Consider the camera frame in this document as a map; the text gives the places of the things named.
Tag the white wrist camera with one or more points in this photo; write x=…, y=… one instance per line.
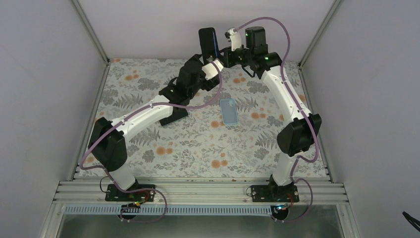
x=212, y=69
x=233, y=36

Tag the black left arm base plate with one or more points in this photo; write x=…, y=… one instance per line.
x=114, y=194

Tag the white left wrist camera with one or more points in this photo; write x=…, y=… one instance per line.
x=212, y=69

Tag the black object at right edge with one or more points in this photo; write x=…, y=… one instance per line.
x=412, y=221

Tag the white slotted cable duct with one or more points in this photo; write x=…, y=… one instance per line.
x=154, y=210

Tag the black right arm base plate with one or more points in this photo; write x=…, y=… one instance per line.
x=268, y=193

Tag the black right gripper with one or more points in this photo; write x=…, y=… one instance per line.
x=230, y=60

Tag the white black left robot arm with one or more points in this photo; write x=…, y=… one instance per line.
x=109, y=137

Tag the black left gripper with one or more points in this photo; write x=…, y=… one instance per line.
x=213, y=84

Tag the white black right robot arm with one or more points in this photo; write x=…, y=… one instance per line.
x=298, y=139

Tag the floral patterned table mat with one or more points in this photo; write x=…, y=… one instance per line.
x=200, y=145

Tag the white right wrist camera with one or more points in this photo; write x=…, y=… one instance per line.
x=233, y=36

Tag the black smartphone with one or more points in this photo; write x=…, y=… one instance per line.
x=208, y=44

